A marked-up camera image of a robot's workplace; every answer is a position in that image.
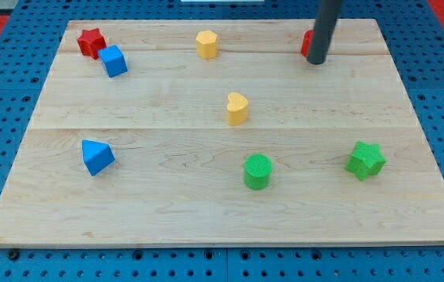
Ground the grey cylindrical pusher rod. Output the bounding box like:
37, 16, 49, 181
307, 0, 343, 65

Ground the yellow heart block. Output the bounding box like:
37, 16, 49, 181
226, 92, 249, 126

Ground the light wooden board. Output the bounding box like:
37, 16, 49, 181
0, 19, 444, 249

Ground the blue triangular prism block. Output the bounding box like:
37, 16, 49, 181
81, 139, 115, 176

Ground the red block behind rod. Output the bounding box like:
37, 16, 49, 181
301, 30, 313, 57

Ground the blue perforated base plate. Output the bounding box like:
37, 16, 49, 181
0, 1, 444, 281

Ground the blue cube block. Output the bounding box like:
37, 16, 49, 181
98, 45, 128, 78

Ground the yellow hexagon block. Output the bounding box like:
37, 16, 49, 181
196, 30, 218, 60

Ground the green cylinder block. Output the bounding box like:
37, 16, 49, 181
244, 154, 273, 190

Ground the green star block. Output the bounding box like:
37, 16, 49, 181
345, 141, 387, 181

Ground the red star block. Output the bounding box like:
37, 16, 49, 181
77, 28, 106, 60

